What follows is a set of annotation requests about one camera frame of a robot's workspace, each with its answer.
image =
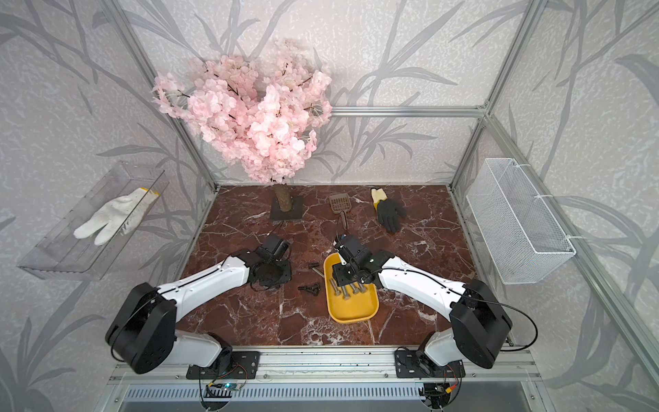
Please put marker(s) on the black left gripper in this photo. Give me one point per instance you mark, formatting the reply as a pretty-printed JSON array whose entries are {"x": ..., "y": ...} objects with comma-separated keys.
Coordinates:
[{"x": 287, "y": 276}]

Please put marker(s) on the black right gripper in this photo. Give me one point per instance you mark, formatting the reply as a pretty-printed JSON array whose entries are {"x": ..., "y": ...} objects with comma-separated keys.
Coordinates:
[{"x": 338, "y": 278}]

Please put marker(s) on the yellow plastic storage tray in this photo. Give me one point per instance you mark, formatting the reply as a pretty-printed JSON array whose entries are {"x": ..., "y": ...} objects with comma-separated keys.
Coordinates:
[{"x": 358, "y": 308}]

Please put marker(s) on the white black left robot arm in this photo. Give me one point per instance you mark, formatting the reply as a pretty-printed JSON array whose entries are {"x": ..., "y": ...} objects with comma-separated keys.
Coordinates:
[{"x": 144, "y": 334}]

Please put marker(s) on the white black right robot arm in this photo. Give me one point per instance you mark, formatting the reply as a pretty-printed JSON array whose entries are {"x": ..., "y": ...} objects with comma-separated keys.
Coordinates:
[{"x": 479, "y": 324}]

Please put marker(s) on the black yellow work glove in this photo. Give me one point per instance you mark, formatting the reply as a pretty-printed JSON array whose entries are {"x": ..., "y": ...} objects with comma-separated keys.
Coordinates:
[{"x": 389, "y": 211}]

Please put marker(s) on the brown plastic slotted scoop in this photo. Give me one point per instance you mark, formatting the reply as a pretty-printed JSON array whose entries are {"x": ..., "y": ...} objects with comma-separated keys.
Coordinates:
[{"x": 341, "y": 205}]

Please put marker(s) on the left controller circuit board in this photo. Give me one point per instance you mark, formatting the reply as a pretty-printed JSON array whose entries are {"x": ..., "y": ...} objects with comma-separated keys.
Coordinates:
[{"x": 222, "y": 390}]

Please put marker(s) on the pink artificial blossom tree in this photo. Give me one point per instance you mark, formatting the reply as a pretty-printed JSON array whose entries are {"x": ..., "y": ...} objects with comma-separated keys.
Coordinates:
[{"x": 263, "y": 117}]

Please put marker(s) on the white cotton glove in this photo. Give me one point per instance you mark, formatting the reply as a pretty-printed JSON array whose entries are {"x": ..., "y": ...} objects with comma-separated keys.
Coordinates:
[{"x": 121, "y": 215}]

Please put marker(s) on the aluminium front rail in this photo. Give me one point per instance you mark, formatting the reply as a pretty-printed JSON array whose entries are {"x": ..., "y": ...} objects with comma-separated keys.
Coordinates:
[{"x": 365, "y": 364}]

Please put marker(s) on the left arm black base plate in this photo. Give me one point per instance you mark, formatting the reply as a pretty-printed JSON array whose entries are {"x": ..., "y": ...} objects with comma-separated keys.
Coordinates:
[{"x": 239, "y": 365}]

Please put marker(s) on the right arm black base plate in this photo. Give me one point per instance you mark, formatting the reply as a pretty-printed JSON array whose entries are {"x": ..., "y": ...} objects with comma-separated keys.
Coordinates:
[{"x": 413, "y": 364}]

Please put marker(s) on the white wire mesh basket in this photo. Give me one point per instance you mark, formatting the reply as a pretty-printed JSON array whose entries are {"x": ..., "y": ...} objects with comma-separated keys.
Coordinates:
[{"x": 524, "y": 239}]

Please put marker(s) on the clear acrylic wall shelf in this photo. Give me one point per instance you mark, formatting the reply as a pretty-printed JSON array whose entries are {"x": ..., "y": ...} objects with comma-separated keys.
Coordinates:
[{"x": 86, "y": 242}]

